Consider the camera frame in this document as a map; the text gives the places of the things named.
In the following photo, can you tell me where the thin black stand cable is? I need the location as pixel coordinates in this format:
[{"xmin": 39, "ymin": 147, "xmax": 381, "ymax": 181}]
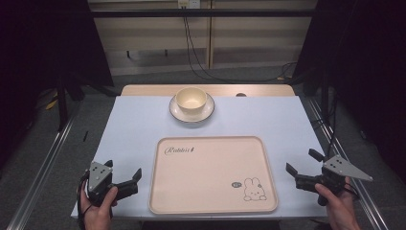
[{"xmin": 314, "ymin": 95, "xmax": 339, "ymax": 157}]

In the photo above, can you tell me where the black wall cable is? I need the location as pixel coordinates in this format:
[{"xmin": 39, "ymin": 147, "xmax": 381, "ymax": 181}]
[{"xmin": 182, "ymin": 15, "xmax": 299, "ymax": 83}]

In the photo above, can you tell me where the yellow floor object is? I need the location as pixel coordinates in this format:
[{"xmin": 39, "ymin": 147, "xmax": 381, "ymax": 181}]
[{"xmin": 44, "ymin": 90, "xmax": 59, "ymax": 111}]

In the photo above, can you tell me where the light blue table mat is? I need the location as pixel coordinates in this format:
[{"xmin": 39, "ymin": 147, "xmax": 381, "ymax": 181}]
[{"xmin": 70, "ymin": 95, "xmax": 329, "ymax": 221}]

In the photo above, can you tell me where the aluminium floor rail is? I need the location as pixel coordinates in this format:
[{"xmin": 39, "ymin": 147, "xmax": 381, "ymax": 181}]
[
  {"xmin": 6, "ymin": 101, "xmax": 82, "ymax": 230},
  {"xmin": 305, "ymin": 95, "xmax": 390, "ymax": 230}
]

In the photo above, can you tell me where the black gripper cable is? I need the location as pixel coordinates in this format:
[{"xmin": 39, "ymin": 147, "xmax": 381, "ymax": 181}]
[{"xmin": 76, "ymin": 171, "xmax": 94, "ymax": 230}]

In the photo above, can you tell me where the wooden table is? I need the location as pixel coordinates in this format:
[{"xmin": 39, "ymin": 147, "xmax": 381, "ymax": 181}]
[{"xmin": 120, "ymin": 83, "xmax": 297, "ymax": 98}]

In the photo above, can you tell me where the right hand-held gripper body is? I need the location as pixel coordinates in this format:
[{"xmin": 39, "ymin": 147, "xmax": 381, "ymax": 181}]
[{"xmin": 294, "ymin": 154, "xmax": 374, "ymax": 207}]

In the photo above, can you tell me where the cream bowl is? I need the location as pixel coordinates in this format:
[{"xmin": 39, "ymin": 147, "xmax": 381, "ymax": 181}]
[{"xmin": 174, "ymin": 86, "xmax": 209, "ymax": 117}]

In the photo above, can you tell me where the black metal stand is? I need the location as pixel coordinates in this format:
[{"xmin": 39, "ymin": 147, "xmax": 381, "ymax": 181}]
[{"xmin": 56, "ymin": 75, "xmax": 70, "ymax": 132}]

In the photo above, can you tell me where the cream tray with rabbit print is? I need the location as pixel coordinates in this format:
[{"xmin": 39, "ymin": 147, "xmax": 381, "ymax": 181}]
[{"xmin": 147, "ymin": 135, "xmax": 280, "ymax": 216}]

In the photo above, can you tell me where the black curtain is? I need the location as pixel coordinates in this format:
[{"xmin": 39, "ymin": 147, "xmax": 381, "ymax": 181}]
[
  {"xmin": 0, "ymin": 0, "xmax": 115, "ymax": 167},
  {"xmin": 291, "ymin": 0, "xmax": 406, "ymax": 183}
]

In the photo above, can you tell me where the person's right hand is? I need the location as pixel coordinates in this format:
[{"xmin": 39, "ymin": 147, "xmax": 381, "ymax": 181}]
[{"xmin": 314, "ymin": 177, "xmax": 362, "ymax": 230}]

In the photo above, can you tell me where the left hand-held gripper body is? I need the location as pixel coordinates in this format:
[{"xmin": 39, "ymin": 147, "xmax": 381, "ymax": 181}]
[{"xmin": 83, "ymin": 160, "xmax": 140, "ymax": 207}]

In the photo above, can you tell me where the black horizontal frame bar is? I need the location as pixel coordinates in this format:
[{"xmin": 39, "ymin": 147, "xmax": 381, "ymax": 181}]
[{"xmin": 90, "ymin": 9, "xmax": 318, "ymax": 18}]

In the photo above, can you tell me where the white wall socket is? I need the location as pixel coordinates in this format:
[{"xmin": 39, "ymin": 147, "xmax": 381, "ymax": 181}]
[{"xmin": 177, "ymin": 0, "xmax": 201, "ymax": 10}]

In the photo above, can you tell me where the person's left hand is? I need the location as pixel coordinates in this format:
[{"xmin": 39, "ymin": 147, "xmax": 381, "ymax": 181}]
[{"xmin": 79, "ymin": 185, "xmax": 120, "ymax": 230}]

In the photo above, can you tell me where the white saucer with dark rim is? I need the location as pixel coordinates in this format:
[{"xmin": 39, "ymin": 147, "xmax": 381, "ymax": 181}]
[{"xmin": 169, "ymin": 92, "xmax": 215, "ymax": 125}]

